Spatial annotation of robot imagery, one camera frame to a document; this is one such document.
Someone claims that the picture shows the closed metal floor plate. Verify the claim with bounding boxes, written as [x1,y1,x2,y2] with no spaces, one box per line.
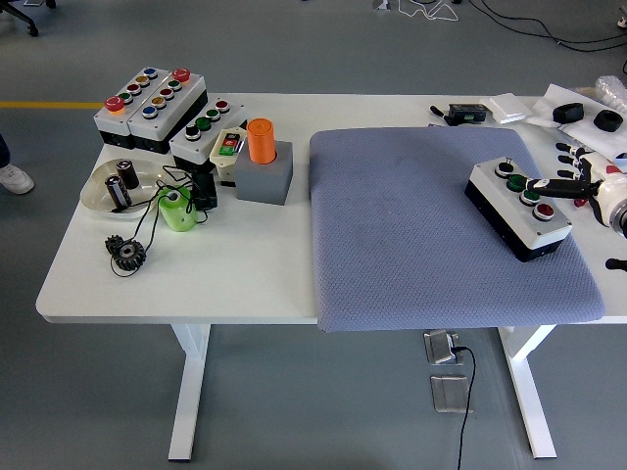
[429,374,472,415]

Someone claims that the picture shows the person's shoe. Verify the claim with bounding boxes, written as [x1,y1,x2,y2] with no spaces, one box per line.
[0,164,35,196]

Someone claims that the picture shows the black power cable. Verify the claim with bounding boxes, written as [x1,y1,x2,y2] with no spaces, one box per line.
[453,346,477,470]

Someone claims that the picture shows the black module green terminal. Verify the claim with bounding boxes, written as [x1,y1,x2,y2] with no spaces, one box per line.
[448,102,489,123]

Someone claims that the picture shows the white floor cable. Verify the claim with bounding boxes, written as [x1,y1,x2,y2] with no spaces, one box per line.
[396,0,461,24]

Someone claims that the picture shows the white table leg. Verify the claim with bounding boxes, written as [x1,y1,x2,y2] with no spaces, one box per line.
[497,324,558,460]
[168,323,212,462]

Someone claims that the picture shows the four-button control box with selector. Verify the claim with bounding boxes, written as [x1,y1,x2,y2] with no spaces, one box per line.
[463,156,573,264]
[169,97,249,173]

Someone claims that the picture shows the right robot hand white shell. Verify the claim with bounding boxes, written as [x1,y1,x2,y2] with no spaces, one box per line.
[525,141,627,229]

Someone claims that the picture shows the black floor cables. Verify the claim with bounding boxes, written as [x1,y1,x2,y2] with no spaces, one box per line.
[469,0,627,53]

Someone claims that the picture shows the orange plastic cylinder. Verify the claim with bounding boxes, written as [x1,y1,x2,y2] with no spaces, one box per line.
[246,117,279,165]

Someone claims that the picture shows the light green plastic cylinder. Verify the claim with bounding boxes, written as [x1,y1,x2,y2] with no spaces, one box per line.
[157,186,199,233]

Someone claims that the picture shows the white flat box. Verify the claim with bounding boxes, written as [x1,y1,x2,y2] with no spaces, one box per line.
[479,92,531,124]

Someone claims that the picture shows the grey-blue textured mat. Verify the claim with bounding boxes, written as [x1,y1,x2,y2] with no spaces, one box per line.
[308,125,606,334]

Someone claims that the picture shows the bubble wrap roll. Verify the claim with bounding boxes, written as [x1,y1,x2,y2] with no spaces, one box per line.
[595,74,627,112]

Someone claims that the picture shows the clear round dish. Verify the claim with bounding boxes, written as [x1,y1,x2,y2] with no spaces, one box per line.
[79,157,170,223]

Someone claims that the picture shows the cream switch red green buttons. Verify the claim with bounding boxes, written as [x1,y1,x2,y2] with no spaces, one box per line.
[209,127,248,185]

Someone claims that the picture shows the large black bevel gear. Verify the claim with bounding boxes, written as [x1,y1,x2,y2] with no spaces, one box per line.
[111,239,147,272]

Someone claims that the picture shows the open metal floor socket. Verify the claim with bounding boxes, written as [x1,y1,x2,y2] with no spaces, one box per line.
[422,330,461,366]

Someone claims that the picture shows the thin black wire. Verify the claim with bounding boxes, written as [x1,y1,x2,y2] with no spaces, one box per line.
[108,164,212,279]

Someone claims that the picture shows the grey plastic block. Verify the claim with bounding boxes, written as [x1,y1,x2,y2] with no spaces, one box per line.
[233,140,295,207]

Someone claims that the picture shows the black office chair base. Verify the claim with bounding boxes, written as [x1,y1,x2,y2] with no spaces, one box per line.
[0,0,58,38]

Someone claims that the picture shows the dark brown capacitor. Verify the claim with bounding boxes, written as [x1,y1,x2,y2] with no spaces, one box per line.
[115,160,141,191]
[104,174,132,210]

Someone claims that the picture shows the small black box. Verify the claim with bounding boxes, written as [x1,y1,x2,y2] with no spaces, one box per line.
[189,170,219,212]

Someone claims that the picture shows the black rubber ring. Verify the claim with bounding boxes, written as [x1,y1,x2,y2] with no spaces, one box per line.
[552,102,586,124]
[593,110,624,132]

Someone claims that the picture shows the five-button box red mushroom button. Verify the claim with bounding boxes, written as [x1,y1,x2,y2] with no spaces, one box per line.
[92,66,172,151]
[126,68,210,156]

